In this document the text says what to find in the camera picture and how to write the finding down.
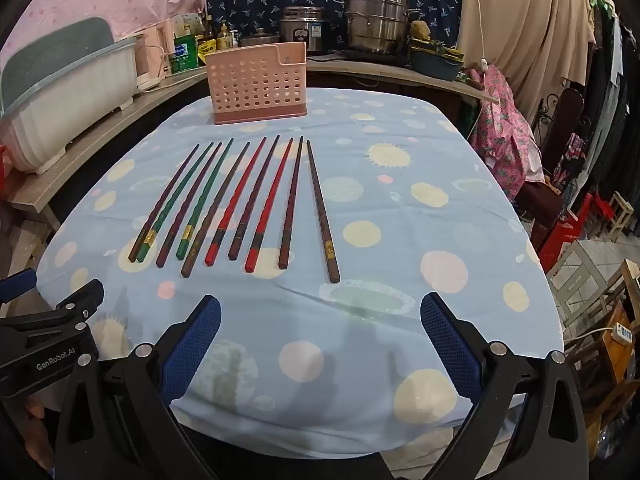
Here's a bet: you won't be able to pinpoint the red plastic stool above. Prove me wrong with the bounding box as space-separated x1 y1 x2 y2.
537 192 613 273

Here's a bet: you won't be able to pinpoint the small steel pot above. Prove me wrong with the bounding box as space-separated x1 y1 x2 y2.
239 29 281 48

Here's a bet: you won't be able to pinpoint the red chopstick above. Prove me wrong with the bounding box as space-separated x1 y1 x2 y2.
204 136 268 266
244 137 294 275

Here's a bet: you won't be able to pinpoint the blue dotted tablecloth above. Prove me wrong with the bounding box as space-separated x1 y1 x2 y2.
36 87 566 453

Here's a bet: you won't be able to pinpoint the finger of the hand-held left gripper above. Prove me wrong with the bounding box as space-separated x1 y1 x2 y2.
0 269 39 306
0 279 105 343

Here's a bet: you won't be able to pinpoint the pink perforated chopstick holder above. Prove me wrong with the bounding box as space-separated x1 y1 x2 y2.
206 41 310 126

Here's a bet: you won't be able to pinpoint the steel rice cooker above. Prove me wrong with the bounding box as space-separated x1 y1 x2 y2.
279 6 331 54

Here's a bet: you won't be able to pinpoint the pink floral apron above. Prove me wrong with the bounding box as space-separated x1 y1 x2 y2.
469 64 546 202

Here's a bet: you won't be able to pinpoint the small wooden stool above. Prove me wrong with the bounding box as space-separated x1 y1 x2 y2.
606 192 635 237

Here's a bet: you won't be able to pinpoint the stack of blue yellow bowls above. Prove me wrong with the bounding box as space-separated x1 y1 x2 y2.
409 39 466 82

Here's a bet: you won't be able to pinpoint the hanging dark clothes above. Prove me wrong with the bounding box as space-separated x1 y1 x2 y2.
580 0 640 196

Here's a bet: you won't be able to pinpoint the steel steamer pot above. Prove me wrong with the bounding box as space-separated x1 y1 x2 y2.
342 0 425 56

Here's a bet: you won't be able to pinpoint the green chopstick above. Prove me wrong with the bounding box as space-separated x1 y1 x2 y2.
176 138 234 261
136 142 214 264

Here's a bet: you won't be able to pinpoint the dark metal chair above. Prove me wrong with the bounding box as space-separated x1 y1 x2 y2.
515 87 587 228

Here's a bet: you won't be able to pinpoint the beige side counter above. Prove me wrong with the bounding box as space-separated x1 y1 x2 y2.
7 62 218 218

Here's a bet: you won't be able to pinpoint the pink electric kettle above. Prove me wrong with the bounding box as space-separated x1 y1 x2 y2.
150 22 177 78

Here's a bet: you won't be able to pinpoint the white dish box grey lid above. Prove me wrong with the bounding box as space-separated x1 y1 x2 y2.
0 16 143 176

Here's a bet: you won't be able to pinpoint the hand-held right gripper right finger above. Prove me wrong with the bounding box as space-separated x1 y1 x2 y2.
419 291 591 480

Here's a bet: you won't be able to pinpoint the white cord with switch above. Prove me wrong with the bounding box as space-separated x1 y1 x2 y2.
472 0 491 72

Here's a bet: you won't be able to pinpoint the person's left hand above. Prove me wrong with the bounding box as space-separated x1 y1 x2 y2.
21 394 55 468

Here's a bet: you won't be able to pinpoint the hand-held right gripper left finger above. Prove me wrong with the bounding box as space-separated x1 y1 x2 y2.
54 294 223 480

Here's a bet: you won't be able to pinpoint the white power strip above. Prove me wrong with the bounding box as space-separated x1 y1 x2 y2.
600 324 640 347

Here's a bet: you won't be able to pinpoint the black induction cooker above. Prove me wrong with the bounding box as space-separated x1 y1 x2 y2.
336 49 415 67

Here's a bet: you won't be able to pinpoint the dark brown chopstick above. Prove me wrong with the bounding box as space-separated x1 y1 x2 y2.
156 141 223 268
228 134 281 262
278 135 305 269
181 141 250 278
306 140 341 283
129 143 201 263

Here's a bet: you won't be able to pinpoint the beige curtain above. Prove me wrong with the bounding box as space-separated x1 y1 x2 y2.
457 0 601 126

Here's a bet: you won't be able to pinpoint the green detergent bottle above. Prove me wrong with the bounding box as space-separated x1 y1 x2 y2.
169 34 200 75

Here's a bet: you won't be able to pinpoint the white green carton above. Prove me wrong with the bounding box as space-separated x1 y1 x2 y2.
174 12 203 38

